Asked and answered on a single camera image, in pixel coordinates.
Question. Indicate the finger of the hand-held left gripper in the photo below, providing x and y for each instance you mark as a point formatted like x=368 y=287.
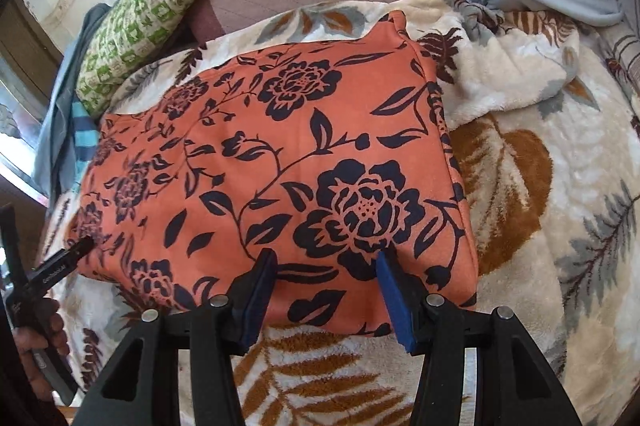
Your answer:
x=60 y=265

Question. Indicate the person's left hand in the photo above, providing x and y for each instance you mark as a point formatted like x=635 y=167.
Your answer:
x=50 y=326

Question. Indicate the orange floral garment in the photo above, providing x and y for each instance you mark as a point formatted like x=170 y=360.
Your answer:
x=280 y=131

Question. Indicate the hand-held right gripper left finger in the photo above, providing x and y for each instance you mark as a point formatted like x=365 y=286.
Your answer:
x=260 y=301

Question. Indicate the cream leaf-print blanket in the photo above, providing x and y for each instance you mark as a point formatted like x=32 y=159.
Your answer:
x=525 y=256

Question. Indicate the stained glass window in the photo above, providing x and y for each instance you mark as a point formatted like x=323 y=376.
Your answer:
x=12 y=116

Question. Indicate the blue-grey cloth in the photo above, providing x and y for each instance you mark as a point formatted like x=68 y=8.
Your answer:
x=60 y=116

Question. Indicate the teal striped cloth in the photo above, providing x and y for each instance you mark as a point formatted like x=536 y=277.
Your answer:
x=85 y=136

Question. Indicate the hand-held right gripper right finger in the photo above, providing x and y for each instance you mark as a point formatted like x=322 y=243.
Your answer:
x=395 y=301

